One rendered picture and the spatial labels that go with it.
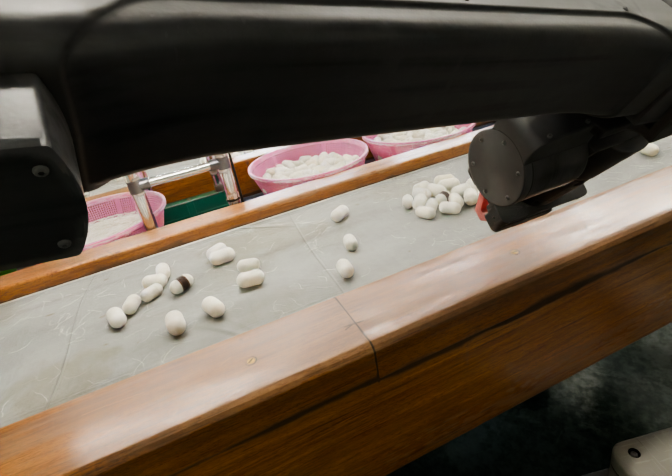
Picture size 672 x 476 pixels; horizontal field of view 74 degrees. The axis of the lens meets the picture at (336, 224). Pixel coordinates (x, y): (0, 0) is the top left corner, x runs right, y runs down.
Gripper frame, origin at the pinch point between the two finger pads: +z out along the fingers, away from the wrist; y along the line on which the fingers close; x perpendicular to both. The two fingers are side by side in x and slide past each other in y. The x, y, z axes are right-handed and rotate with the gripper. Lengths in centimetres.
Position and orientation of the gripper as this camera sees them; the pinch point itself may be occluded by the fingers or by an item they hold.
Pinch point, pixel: (483, 211)
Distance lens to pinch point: 53.1
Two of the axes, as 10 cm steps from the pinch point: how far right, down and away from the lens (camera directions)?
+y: -9.1, 2.9, -3.0
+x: 3.7, 9.0, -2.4
